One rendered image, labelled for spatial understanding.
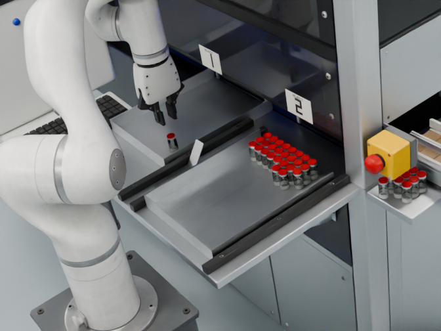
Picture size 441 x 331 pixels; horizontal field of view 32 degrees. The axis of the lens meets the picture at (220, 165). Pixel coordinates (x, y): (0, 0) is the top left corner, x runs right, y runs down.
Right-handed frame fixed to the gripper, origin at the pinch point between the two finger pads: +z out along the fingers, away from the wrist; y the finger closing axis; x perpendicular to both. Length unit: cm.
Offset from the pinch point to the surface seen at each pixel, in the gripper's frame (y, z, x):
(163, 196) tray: 12.5, 10.5, 13.8
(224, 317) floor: -13, 99, -19
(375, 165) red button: -17, -1, 53
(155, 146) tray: 2.3, 10.9, -5.0
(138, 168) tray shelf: 10.3, 11.1, -0.7
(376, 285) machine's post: -22, 42, 46
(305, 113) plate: -19.9, -1.7, 28.5
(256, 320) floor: -20, 99, -10
